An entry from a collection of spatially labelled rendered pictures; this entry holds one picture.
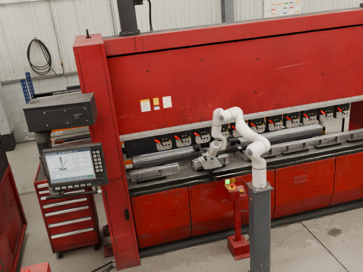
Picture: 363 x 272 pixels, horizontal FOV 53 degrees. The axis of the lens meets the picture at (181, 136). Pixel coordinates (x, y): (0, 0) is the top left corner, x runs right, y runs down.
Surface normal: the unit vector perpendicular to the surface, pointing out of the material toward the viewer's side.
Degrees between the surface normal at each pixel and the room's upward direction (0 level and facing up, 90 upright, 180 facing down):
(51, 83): 90
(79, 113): 90
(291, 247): 0
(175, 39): 90
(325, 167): 90
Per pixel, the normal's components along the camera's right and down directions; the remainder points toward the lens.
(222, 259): -0.09, -0.92
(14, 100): 0.25, 0.35
